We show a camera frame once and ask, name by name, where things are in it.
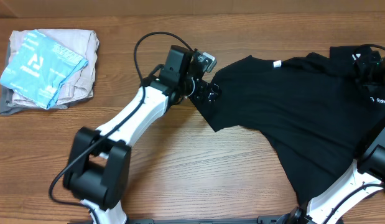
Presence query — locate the folded beige shirt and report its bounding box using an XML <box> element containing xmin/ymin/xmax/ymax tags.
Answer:
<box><xmin>8</xmin><ymin>29</ymin><xmax>100</xmax><ymax>108</ymax></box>

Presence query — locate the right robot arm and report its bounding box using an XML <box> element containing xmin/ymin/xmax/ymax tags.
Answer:
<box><xmin>272</xmin><ymin>47</ymin><xmax>385</xmax><ymax>223</ymax></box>

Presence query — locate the black t-shirt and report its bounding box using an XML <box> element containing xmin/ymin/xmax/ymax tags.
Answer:
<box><xmin>195</xmin><ymin>46</ymin><xmax>385</xmax><ymax>203</ymax></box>

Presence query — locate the folded light blue printed shirt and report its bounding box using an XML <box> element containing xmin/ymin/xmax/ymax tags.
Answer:
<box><xmin>0</xmin><ymin>29</ymin><xmax>90</xmax><ymax>111</ymax></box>

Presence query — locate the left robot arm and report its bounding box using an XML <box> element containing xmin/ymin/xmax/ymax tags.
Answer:
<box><xmin>63</xmin><ymin>45</ymin><xmax>221</xmax><ymax>223</ymax></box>

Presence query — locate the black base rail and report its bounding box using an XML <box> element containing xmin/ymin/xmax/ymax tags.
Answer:
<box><xmin>67</xmin><ymin>215</ymin><xmax>305</xmax><ymax>224</ymax></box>

